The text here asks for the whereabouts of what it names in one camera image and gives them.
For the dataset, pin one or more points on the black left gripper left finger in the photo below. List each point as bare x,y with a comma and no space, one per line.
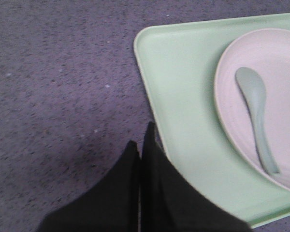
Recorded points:
110,206

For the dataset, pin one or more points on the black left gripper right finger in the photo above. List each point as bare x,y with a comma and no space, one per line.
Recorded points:
170,204

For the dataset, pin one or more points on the beige round plate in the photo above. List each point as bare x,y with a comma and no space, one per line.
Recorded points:
267,51

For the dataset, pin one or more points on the light green tray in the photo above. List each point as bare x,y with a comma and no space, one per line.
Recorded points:
178,66

